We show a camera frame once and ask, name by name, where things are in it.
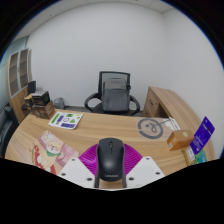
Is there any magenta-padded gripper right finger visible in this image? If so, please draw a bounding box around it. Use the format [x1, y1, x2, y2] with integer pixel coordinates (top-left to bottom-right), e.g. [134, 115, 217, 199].
[122, 143, 166, 189]

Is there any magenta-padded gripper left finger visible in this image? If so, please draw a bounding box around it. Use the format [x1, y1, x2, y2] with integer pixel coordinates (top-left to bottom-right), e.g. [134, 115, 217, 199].
[57, 143, 101, 189]

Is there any black computer mouse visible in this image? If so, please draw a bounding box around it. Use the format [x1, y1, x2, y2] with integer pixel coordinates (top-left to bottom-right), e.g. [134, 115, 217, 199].
[95, 137, 126, 183]

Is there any small tan box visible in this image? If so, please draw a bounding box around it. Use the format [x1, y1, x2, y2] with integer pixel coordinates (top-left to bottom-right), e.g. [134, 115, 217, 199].
[181, 146, 197, 167]

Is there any orange-brown cardboard box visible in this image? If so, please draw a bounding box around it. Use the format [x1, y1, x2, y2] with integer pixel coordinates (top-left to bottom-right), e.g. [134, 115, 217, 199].
[166, 129, 195, 152]

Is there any white sticker sheet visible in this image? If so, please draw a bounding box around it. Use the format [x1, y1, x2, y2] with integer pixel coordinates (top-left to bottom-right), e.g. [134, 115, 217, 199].
[47, 111, 84, 130]

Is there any purple card package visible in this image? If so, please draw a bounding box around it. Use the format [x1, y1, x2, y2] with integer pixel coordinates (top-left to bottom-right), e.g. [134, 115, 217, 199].
[189, 116, 216, 155]

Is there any brown printed cardboard box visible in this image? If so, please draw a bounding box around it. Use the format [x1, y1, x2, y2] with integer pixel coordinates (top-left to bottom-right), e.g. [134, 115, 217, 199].
[32, 99, 56, 120]

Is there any wooden side desk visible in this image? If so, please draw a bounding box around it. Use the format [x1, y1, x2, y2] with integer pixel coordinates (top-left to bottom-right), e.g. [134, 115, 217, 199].
[143, 86, 202, 134]

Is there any black leather sofa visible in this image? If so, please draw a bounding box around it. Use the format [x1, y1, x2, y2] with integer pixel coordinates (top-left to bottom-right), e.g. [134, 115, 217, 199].
[0, 105, 19, 158]

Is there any black product box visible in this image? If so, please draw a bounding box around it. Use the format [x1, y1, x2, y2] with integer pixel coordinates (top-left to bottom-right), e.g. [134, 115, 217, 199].
[31, 90, 51, 107]

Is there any grey backpack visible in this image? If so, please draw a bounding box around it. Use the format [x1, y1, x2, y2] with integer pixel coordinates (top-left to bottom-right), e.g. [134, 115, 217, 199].
[101, 77, 132, 113]

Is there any small brown cardboard box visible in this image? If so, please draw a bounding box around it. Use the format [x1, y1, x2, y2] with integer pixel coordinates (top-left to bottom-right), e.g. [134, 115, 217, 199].
[22, 93, 35, 111]

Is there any small black chair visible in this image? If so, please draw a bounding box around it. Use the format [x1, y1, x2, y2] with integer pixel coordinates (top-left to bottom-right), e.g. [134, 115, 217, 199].
[26, 80, 37, 96]

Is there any black mesh office chair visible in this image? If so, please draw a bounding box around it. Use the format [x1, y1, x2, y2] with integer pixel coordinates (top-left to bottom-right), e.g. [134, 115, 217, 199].
[83, 70, 141, 116]

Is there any wooden shelf unit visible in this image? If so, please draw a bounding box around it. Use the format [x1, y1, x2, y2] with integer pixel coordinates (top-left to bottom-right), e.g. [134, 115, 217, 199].
[5, 48, 33, 123]

